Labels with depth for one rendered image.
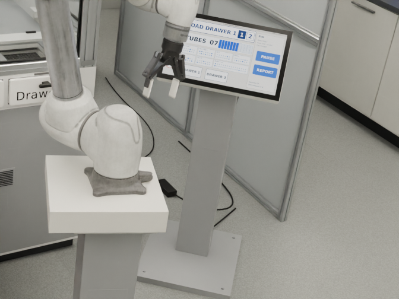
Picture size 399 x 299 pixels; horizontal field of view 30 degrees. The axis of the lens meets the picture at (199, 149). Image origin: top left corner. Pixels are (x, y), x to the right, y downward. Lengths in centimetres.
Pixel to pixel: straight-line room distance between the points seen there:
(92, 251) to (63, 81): 59
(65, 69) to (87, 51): 73
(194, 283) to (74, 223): 117
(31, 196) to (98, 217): 99
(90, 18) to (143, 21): 203
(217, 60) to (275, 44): 25
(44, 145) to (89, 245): 79
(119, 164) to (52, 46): 43
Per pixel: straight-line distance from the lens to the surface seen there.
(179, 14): 259
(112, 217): 242
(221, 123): 326
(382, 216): 438
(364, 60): 526
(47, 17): 232
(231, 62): 311
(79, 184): 254
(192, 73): 310
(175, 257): 359
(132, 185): 251
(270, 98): 307
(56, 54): 239
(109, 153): 243
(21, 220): 341
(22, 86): 306
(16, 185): 330
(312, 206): 428
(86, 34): 311
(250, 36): 315
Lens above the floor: 218
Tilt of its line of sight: 28 degrees down
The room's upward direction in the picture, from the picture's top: 9 degrees clockwise
